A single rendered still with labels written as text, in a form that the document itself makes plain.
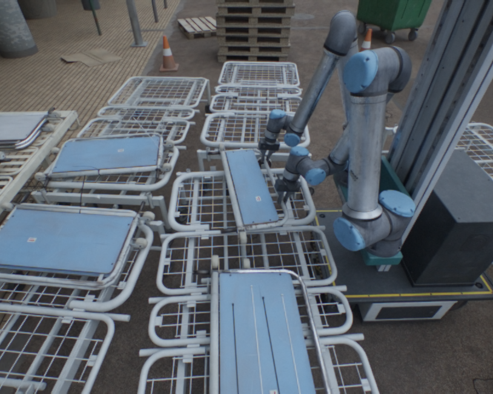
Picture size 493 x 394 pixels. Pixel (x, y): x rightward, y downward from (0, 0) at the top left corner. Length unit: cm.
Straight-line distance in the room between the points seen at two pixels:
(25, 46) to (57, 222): 560
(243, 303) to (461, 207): 107
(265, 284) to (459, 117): 101
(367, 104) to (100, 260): 137
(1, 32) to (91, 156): 501
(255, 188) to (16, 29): 606
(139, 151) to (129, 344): 127
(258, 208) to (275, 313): 57
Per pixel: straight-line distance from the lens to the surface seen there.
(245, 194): 173
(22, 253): 191
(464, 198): 172
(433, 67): 152
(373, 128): 110
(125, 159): 230
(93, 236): 178
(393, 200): 138
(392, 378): 202
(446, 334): 227
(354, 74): 107
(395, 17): 718
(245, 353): 129
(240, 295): 140
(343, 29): 155
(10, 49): 727
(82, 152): 249
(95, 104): 467
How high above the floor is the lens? 178
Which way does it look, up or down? 42 degrees down
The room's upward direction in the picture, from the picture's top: straight up
